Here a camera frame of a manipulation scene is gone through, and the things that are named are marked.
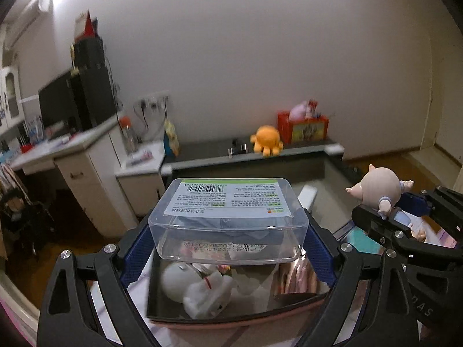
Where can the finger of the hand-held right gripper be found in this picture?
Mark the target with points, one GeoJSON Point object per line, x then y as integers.
{"type": "Point", "coordinates": [441, 200]}
{"type": "Point", "coordinates": [379, 229]}

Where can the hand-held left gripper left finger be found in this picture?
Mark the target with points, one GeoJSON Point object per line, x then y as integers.
{"type": "Point", "coordinates": [135, 256]}

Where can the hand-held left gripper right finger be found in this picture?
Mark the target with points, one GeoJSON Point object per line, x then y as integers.
{"type": "Point", "coordinates": [322, 256]}

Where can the small doll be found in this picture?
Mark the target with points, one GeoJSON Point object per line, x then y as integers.
{"type": "Point", "coordinates": [372, 188]}

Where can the pink storage box black rim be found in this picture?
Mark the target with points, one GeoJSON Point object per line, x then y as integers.
{"type": "Point", "coordinates": [253, 303]}

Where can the clear plastic lidded box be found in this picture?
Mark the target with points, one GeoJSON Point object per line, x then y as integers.
{"type": "Point", "coordinates": [224, 220]}

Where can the pink packet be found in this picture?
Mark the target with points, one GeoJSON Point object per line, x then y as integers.
{"type": "Point", "coordinates": [300, 278]}

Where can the white plush toy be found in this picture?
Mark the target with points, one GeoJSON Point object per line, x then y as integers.
{"type": "Point", "coordinates": [206, 296]}

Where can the white drawer cabinet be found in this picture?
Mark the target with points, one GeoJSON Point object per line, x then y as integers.
{"type": "Point", "coordinates": [97, 184]}

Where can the white nightstand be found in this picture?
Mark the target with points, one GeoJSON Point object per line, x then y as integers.
{"type": "Point", "coordinates": [141, 173]}

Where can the clear bottle orange cap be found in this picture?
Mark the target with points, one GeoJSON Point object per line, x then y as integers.
{"type": "Point", "coordinates": [128, 137]}

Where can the black chair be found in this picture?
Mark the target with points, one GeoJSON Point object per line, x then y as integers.
{"type": "Point", "coordinates": [21, 217]}

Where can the yellow and blue snack bag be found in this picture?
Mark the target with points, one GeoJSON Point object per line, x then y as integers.
{"type": "Point", "coordinates": [172, 139]}

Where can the grey headboard shelf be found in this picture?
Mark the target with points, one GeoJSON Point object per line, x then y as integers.
{"type": "Point", "coordinates": [209, 155]}

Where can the red tissue box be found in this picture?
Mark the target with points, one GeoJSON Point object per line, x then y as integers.
{"type": "Point", "coordinates": [304, 128]}

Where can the orange octopus plush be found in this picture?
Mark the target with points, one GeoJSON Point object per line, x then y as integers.
{"type": "Point", "coordinates": [267, 140]}

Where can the black metal clip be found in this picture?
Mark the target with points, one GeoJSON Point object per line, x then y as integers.
{"type": "Point", "coordinates": [237, 148]}

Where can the pink plush toy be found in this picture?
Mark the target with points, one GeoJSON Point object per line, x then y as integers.
{"type": "Point", "coordinates": [300, 111]}

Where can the black computer tower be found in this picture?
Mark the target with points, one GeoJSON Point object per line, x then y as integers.
{"type": "Point", "coordinates": [96, 97]}

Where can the black speaker box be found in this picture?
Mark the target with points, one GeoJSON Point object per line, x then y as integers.
{"type": "Point", "coordinates": [88, 54]}

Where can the red and white box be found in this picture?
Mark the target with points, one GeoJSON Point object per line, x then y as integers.
{"type": "Point", "coordinates": [86, 27]}

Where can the white wall socket strip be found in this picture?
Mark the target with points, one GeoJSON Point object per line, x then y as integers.
{"type": "Point", "coordinates": [153, 100]}

